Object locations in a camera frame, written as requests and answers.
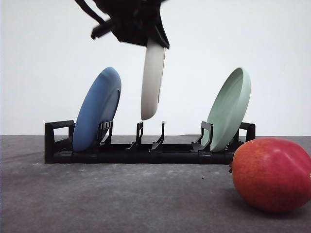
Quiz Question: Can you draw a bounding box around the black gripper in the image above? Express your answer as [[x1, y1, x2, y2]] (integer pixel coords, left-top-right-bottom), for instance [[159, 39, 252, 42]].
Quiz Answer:
[[91, 0, 170, 49]]

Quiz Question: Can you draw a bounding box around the white plate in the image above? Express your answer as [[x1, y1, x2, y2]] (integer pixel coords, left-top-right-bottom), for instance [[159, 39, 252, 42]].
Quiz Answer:
[[141, 39, 166, 120]]

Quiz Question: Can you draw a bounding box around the red pomegranate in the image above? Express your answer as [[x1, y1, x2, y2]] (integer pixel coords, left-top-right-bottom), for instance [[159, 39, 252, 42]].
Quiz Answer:
[[230, 138, 311, 213]]

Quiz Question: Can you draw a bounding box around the blue plate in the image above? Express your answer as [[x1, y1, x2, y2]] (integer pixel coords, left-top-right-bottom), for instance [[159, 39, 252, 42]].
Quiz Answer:
[[73, 67, 121, 152]]

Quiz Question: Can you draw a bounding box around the green plate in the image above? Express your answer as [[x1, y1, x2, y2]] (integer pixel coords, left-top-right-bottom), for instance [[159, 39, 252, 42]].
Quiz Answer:
[[207, 67, 251, 152]]

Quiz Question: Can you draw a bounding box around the black dish rack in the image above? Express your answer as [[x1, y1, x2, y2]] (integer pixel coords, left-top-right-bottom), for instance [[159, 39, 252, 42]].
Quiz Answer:
[[44, 120, 256, 165]]

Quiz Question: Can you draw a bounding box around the black cable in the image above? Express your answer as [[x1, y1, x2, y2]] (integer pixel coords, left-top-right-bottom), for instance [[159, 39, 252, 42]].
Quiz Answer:
[[75, 0, 106, 24]]

